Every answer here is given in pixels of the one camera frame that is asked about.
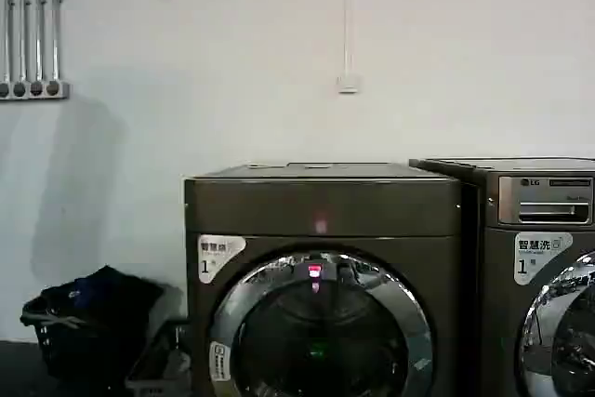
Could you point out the white energy label sticker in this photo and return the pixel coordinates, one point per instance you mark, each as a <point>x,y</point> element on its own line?
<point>216,257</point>
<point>537,255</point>

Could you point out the grey dryer with drawer panel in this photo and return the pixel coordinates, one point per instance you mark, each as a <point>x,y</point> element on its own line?
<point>534,215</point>

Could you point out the metal wall pipe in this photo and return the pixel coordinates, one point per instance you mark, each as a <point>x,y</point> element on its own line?
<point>8,16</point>
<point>56,16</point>
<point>25,16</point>
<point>41,16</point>

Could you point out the round glass dryer door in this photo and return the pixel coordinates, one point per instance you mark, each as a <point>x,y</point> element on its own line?
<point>321,332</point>

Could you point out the grey pipe junction box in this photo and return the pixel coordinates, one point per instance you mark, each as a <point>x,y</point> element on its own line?
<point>35,90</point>

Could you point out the black laundry basket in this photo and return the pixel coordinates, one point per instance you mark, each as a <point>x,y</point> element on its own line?
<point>70,346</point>

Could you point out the small white instruction sticker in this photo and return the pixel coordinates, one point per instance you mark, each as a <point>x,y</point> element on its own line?
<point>220,362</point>

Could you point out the round chrome-rimmed dryer door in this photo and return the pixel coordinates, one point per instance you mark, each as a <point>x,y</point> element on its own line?
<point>564,336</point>

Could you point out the grey dryer with plain panel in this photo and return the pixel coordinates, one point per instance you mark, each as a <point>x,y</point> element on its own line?
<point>325,211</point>

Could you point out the dark clothes pile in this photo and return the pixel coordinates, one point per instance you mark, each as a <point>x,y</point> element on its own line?
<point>111,290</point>

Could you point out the grey laundry basket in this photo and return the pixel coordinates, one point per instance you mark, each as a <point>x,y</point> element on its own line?
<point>160,360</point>

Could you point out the white wall socket box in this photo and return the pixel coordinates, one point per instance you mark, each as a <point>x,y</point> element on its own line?
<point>348,83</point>

